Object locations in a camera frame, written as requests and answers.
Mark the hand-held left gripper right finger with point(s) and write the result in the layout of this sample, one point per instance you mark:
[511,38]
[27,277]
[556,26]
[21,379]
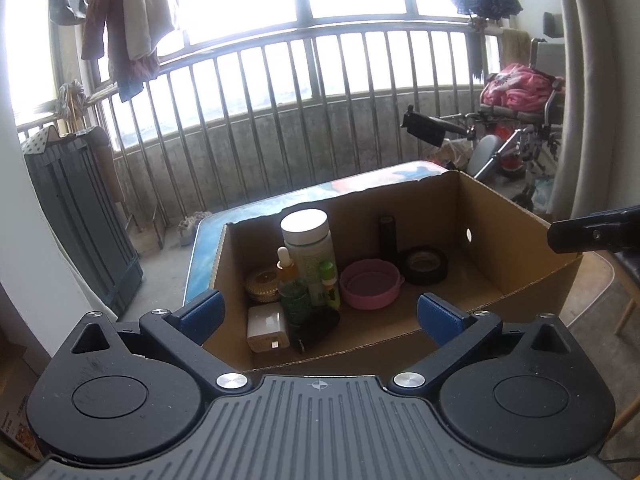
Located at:
[440,320]

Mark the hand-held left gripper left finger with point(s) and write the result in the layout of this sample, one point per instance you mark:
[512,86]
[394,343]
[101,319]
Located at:
[202,317]

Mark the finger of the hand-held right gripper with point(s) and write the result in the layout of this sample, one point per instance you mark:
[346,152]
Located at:
[590,235]

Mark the black tape roll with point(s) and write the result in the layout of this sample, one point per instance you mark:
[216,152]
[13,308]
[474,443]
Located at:
[410,272]

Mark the white power adapter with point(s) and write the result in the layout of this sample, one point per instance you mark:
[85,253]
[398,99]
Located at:
[265,325]

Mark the gold lidded jar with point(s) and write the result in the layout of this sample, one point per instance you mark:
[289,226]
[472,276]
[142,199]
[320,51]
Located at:
[261,282]

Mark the pink bowl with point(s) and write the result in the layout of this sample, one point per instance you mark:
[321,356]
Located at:
[370,300]

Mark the brown cardboard box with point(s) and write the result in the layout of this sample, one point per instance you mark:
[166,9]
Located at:
[515,260]

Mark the green dropper bottle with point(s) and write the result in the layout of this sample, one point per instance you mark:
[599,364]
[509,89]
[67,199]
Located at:
[292,300]

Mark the black cylinder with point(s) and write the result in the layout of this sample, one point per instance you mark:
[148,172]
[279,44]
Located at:
[387,240]

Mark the black oblong device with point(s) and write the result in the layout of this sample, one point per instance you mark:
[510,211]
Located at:
[317,330]

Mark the green stick tube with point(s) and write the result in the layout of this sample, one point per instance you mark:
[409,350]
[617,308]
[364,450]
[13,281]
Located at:
[327,275]

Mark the white lidded jar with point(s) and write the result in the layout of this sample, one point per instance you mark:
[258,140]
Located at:
[307,245]

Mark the red plastic item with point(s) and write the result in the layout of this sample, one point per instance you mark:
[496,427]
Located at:
[512,162]

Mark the beige curtain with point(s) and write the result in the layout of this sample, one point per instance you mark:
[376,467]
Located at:
[600,85]

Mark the pink blanket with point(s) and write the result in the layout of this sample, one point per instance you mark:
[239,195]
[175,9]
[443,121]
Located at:
[520,92]

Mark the grey slatted cabinet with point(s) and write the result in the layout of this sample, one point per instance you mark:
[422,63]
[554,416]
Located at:
[75,210]

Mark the wheelchair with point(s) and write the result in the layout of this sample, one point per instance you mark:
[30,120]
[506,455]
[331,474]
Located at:
[425,127]

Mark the cardboard box on floor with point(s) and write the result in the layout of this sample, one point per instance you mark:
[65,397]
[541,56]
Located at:
[15,385]

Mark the beige towel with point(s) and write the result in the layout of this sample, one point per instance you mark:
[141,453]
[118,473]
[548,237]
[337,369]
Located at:
[515,47]

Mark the blue hanging garment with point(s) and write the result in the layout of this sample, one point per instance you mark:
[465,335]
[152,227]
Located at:
[129,91]

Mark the white dotted cloth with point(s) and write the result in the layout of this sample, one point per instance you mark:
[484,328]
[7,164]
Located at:
[37,142]

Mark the mop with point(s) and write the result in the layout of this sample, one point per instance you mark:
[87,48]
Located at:
[67,97]

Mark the metal balcony railing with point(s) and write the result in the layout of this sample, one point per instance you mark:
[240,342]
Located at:
[250,41]

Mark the white hanging jacket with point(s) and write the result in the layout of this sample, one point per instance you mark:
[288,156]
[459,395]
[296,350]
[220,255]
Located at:
[142,10]

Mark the maroon hanging jacket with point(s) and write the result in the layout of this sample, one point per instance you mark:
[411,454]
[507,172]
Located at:
[102,20]

